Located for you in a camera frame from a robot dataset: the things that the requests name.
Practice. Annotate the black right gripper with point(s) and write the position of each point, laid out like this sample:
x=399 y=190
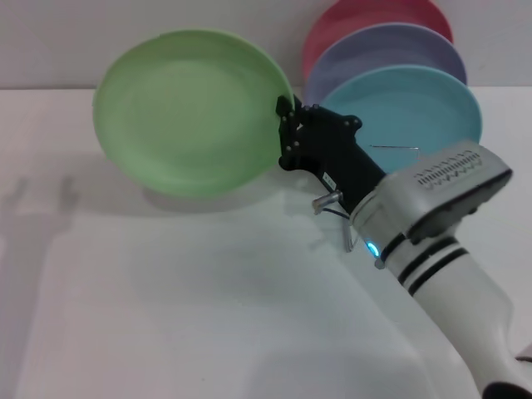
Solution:
x=341 y=162

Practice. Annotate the green plate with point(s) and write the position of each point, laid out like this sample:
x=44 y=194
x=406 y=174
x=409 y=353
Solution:
x=187 y=112

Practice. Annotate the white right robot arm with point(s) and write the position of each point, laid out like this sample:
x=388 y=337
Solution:
x=457 y=299

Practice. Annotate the teal blue plate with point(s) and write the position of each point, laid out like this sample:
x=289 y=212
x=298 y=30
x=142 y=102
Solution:
x=407 y=104

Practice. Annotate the purple plate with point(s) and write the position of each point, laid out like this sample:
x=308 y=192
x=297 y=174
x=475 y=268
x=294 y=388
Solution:
x=374 y=45

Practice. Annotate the red plate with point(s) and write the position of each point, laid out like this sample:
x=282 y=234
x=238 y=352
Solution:
x=353 y=16

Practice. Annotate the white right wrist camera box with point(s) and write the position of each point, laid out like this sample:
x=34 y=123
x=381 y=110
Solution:
x=453 y=183

